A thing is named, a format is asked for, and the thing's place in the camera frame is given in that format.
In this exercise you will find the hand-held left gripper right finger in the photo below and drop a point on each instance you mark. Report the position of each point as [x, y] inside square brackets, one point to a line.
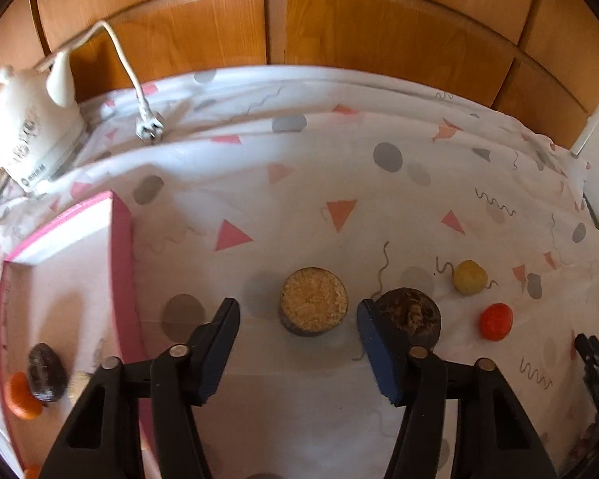
[379, 359]

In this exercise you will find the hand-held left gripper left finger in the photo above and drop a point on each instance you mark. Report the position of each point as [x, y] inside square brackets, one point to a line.
[214, 359]

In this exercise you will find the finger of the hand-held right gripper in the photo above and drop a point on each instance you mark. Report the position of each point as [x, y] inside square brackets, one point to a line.
[591, 349]

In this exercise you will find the dark brown round fruit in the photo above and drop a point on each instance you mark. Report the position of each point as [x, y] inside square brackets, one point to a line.
[409, 317]

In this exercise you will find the dark skinned sugarcane piece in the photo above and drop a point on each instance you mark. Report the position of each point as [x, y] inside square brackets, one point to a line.
[312, 302]

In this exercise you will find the small orange fruit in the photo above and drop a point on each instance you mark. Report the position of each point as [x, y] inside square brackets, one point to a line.
[496, 322]

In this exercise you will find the dark brown oval fruit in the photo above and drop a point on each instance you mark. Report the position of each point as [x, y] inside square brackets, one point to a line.
[46, 371]

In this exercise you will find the pink rimmed white tray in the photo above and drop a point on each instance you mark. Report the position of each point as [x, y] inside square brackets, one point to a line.
[55, 284]

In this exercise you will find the small yellow fruit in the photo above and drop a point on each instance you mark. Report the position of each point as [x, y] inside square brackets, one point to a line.
[470, 277]

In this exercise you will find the pale sugarcane piece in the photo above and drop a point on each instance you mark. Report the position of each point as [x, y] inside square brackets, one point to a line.
[78, 384]

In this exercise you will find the large orange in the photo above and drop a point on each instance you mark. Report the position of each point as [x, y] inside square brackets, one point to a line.
[20, 401]

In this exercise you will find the white patterned tablecloth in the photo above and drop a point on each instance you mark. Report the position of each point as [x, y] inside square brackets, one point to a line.
[304, 169]

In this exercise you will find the silver kettle base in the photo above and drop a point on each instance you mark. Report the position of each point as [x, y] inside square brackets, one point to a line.
[67, 162]

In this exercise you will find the white floral ceramic kettle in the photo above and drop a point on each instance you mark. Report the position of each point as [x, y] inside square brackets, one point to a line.
[25, 124]

